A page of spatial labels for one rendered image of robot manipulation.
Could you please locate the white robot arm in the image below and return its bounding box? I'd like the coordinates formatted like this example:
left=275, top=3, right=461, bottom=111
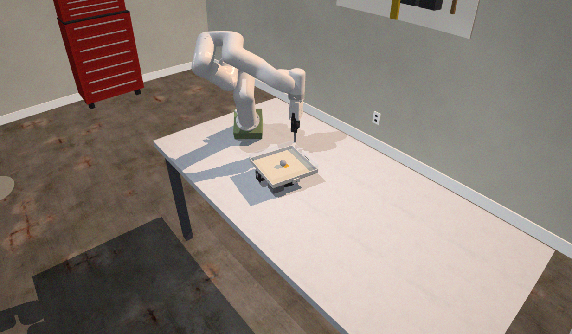
left=191, top=31, right=305, bottom=131

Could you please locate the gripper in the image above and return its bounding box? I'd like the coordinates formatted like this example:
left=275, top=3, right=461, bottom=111
left=288, top=98, right=304, bottom=133

